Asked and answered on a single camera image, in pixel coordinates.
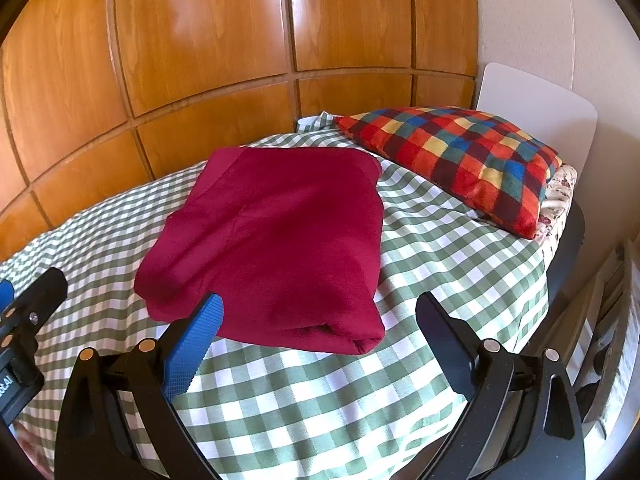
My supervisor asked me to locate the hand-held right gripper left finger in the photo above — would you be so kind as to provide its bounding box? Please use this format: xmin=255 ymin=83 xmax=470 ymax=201
xmin=56 ymin=292 xmax=224 ymax=480

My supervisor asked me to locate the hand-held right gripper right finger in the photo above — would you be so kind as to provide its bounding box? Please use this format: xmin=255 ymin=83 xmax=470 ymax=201
xmin=415 ymin=291 xmax=586 ymax=480

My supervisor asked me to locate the dark red sweater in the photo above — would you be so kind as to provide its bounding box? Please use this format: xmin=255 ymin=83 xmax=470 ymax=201
xmin=135 ymin=146 xmax=387 ymax=356

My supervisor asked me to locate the green checked bedsheet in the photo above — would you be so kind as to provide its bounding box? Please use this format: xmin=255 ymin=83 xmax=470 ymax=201
xmin=0 ymin=110 xmax=551 ymax=480

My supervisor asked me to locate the floral mattress cover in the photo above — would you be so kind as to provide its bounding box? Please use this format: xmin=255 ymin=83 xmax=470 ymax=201
xmin=535 ymin=164 xmax=580 ymax=243

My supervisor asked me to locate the multicolour checked pillow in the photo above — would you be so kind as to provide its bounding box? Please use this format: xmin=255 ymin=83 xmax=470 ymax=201
xmin=334 ymin=105 xmax=563 ymax=240

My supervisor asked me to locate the white headboard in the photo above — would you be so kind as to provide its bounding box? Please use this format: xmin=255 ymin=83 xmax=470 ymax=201
xmin=472 ymin=62 xmax=599 ymax=196

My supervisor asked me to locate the wooden wardrobe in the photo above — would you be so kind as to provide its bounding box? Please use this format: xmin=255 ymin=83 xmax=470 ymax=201
xmin=0 ymin=0 xmax=481 ymax=263

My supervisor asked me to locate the black bed frame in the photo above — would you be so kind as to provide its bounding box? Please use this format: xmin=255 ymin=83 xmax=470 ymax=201
xmin=520 ymin=200 xmax=587 ymax=361

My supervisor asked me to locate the grey slatted frame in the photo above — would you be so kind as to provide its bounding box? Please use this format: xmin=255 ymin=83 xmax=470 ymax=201
xmin=575 ymin=240 xmax=638 ymax=426

